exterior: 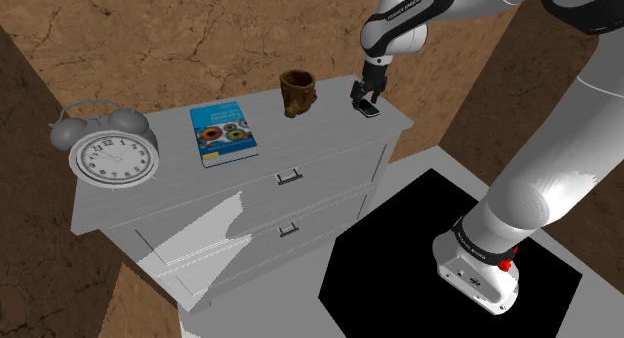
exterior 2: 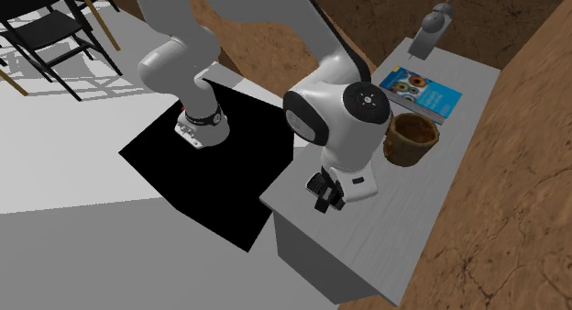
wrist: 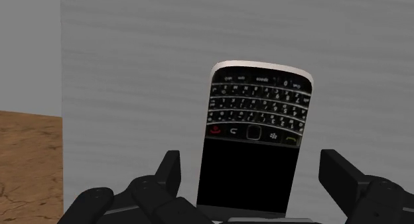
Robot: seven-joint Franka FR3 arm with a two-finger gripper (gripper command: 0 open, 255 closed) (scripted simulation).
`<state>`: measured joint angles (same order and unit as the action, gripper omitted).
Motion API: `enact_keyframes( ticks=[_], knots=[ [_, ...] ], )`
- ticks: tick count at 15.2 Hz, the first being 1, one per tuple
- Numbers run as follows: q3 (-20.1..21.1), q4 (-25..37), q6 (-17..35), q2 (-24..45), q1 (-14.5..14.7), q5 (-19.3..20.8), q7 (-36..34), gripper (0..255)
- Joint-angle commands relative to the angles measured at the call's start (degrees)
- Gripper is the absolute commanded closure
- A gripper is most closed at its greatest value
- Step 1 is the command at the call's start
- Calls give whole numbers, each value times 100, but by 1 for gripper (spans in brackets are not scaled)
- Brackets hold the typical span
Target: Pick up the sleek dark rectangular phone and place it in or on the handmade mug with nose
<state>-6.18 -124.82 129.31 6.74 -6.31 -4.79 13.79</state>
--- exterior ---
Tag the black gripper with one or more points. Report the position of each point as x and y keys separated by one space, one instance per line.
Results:
x=373 y=76

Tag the grey twin-bell alarm clock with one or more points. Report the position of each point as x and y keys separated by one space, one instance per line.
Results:
x=109 y=149

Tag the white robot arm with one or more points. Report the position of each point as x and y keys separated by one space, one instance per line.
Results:
x=560 y=147

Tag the black robot stand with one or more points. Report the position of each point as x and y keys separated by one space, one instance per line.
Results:
x=390 y=259

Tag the brown carved wooden cup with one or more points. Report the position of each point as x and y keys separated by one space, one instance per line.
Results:
x=297 y=92

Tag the black smartphone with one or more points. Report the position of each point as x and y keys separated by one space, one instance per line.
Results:
x=368 y=108

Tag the grey chest of drawers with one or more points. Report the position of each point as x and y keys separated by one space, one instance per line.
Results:
x=312 y=147

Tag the blue book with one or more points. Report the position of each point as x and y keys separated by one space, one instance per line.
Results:
x=223 y=134

